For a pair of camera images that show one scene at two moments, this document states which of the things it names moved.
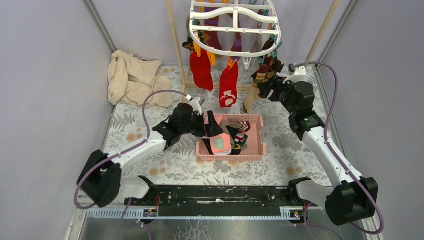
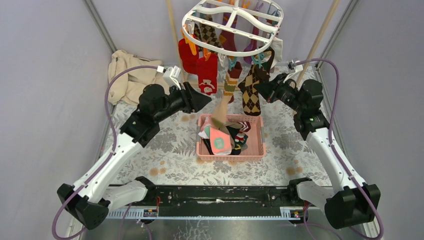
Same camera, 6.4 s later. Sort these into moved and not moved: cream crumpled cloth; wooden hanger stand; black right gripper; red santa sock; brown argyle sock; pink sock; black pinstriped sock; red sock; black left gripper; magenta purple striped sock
Moved: magenta purple striped sock; brown argyle sock; red sock; black left gripper; red santa sock
Not moved: wooden hanger stand; black pinstriped sock; black right gripper; cream crumpled cloth; pink sock
